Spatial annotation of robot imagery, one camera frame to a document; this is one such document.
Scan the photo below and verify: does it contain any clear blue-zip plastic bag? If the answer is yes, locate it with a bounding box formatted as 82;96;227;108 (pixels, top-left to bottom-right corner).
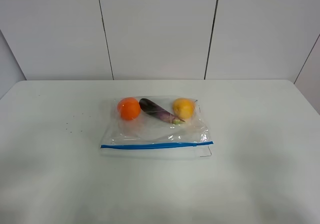
99;96;214;160

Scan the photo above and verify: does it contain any purple eggplant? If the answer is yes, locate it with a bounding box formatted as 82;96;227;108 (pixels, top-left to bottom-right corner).
139;98;185;125

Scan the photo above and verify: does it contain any yellow lemon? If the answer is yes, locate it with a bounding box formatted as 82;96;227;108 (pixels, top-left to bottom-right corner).
172;98;196;120

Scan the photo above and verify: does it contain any orange fruit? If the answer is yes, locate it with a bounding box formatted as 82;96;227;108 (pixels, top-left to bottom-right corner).
117;97;141;121

